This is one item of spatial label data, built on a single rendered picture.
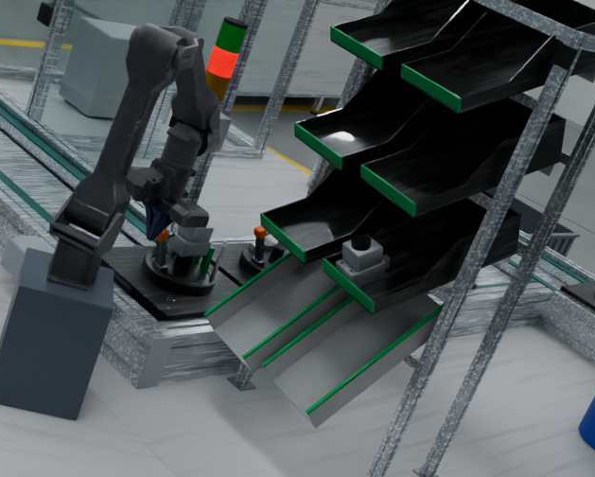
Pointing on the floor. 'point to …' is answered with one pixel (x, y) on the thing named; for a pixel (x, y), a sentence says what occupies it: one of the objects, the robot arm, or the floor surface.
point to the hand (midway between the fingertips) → (155, 222)
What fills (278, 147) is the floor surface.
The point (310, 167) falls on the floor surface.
